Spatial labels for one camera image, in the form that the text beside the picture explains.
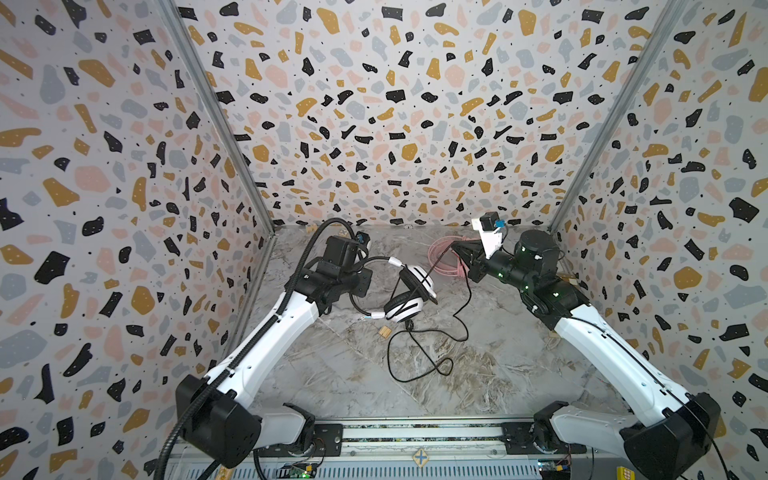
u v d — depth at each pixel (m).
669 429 0.38
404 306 0.69
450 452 0.73
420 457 0.71
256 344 0.44
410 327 0.94
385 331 0.92
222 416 0.38
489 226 0.58
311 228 1.21
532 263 0.51
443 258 0.68
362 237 0.69
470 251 0.64
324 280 0.54
